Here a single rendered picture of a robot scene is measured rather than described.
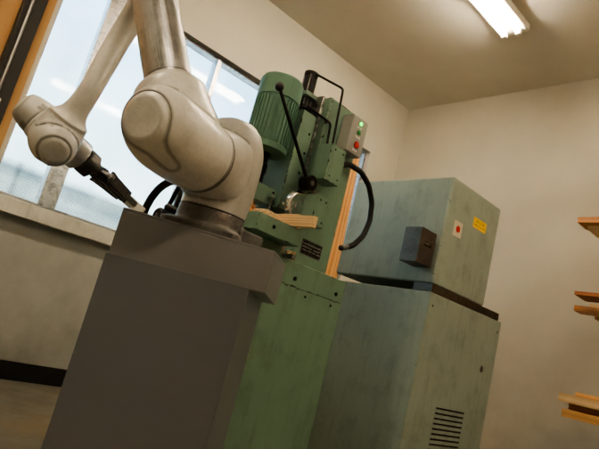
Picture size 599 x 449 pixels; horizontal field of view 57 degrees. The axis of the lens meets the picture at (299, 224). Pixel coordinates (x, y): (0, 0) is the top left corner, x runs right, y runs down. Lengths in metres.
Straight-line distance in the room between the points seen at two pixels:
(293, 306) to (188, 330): 0.95
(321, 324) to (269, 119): 0.81
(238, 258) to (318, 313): 1.03
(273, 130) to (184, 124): 1.11
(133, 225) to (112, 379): 0.31
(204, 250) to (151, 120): 0.28
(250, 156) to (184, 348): 0.44
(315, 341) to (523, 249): 2.18
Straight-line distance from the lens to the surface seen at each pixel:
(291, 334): 2.05
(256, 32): 3.97
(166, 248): 1.17
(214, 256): 1.15
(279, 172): 2.22
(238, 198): 1.24
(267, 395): 2.03
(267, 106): 2.18
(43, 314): 3.17
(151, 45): 1.23
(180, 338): 1.12
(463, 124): 4.66
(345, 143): 2.31
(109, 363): 1.16
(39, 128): 1.44
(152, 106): 1.06
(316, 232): 2.25
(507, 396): 3.86
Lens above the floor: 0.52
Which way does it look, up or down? 12 degrees up
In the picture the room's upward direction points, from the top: 15 degrees clockwise
